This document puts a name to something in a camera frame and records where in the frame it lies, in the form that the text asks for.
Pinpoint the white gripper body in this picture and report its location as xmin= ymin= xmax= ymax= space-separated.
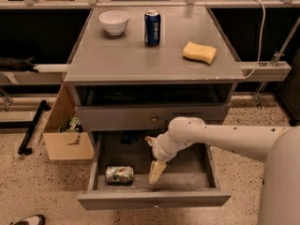
xmin=152 ymin=132 xmax=180 ymax=162

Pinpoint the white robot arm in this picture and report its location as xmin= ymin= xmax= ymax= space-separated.
xmin=146 ymin=116 xmax=300 ymax=225

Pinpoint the open grey middle drawer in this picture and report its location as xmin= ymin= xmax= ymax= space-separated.
xmin=78 ymin=131 xmax=231 ymax=210

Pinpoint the closed grey top drawer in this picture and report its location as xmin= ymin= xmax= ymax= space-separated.
xmin=75 ymin=104 xmax=229 ymax=131

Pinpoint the grey drawer cabinet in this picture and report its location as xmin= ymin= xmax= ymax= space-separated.
xmin=63 ymin=5 xmax=246 ymax=145

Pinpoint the blue pepsi can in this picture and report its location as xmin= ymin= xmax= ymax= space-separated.
xmin=144 ymin=9 xmax=161 ymax=46

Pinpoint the brown cardboard box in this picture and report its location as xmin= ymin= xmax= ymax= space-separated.
xmin=42 ymin=85 xmax=94 ymax=160

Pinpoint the yellow sponge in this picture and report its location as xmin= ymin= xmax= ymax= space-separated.
xmin=182 ymin=42 xmax=217 ymax=65

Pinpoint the black bar on floor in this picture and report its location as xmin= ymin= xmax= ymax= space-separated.
xmin=18 ymin=100 xmax=50 ymax=155

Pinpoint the white ceramic bowl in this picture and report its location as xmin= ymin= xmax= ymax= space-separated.
xmin=98 ymin=10 xmax=129 ymax=36

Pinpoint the shoe at bottom left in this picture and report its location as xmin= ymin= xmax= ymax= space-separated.
xmin=9 ymin=215 xmax=45 ymax=225

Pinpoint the white cable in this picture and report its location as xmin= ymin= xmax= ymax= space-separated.
xmin=244 ymin=0 xmax=266 ymax=81

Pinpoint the black object on rail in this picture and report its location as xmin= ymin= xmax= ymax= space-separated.
xmin=0 ymin=57 xmax=38 ymax=73

